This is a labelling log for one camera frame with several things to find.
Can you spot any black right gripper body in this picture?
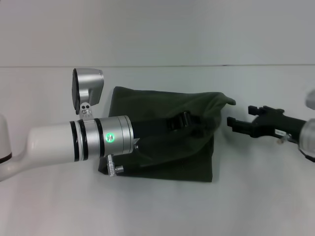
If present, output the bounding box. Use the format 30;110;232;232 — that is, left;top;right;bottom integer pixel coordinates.
250;114;305;144

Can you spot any right arm cable with plug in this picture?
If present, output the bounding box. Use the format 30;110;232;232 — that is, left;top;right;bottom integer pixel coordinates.
276;133;300;145

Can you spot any dark green t-shirt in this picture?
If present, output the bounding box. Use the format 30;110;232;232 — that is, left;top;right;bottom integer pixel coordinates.
97;86;237;184

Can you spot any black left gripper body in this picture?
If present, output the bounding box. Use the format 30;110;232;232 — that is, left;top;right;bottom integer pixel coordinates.
131;118;173;146

